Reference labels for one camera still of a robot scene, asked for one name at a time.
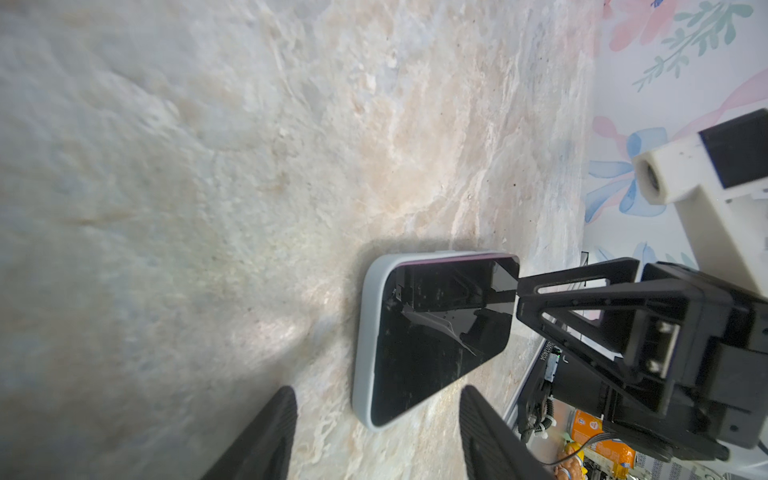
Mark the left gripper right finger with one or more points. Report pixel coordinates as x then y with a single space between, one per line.
491 450

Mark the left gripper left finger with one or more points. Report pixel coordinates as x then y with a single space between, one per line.
263 449

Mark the light blue phone case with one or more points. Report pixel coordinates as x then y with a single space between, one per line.
369 336

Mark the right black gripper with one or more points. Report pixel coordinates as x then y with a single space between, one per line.
689 351

